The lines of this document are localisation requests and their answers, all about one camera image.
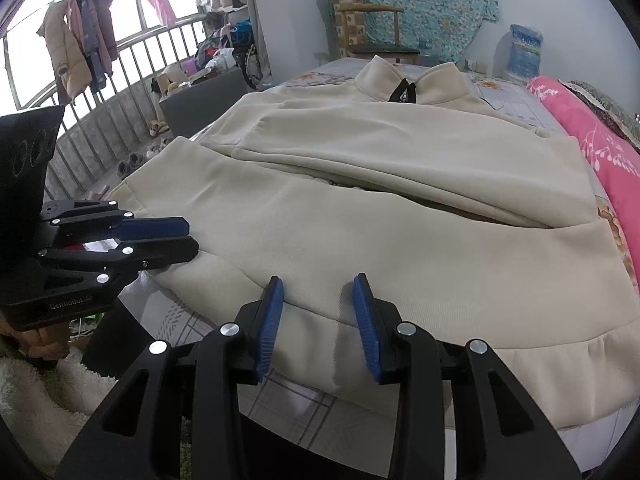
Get wooden chair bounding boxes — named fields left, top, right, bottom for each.
left=332, top=2, right=421, bottom=64

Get grey cabinet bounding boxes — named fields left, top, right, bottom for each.
left=160, top=67, right=248, bottom=138

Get pile of clothes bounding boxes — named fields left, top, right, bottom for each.
left=195, top=20, right=256, bottom=72

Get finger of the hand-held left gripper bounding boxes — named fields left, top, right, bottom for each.
left=40, top=200, right=191, bottom=247
left=37, top=236, right=201, bottom=307

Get teal floral wall cloth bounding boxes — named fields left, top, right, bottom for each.
left=327, top=0, right=501, bottom=61

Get white fleece garment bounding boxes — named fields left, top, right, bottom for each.
left=0, top=350, right=118, bottom=476

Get metal balcony railing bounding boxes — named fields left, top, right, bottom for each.
left=0, top=15, right=211, bottom=201

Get person's left hand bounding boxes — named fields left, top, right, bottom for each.
left=20, top=322, right=71, bottom=366

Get pink floral blanket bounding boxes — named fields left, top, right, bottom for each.
left=525, top=76, right=640, bottom=286

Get grey floral pillow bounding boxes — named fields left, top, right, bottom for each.
left=565, top=80, right=640, bottom=153

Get beige hanging jacket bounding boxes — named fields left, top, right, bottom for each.
left=37, top=2, right=93, bottom=101

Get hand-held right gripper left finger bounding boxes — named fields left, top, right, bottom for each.
left=54, top=276, right=285, bottom=480

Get row of shoes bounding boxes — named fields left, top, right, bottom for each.
left=116, top=119, right=173, bottom=179

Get cream sweatshirt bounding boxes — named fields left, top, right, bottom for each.
left=107, top=55, right=640, bottom=421

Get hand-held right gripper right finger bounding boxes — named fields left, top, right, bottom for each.
left=352, top=274, right=583, bottom=480

